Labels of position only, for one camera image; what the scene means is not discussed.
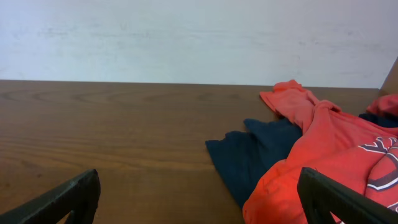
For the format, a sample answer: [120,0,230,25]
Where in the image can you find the red printed t-shirt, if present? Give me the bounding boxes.
[243,80,397,223]

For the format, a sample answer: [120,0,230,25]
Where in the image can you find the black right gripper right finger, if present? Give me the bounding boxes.
[297,167,397,224]

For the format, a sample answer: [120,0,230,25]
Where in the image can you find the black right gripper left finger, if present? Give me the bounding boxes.
[1,169,101,224]

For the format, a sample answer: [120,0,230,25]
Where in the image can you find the dark navy garment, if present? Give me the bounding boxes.
[205,112,398,210]

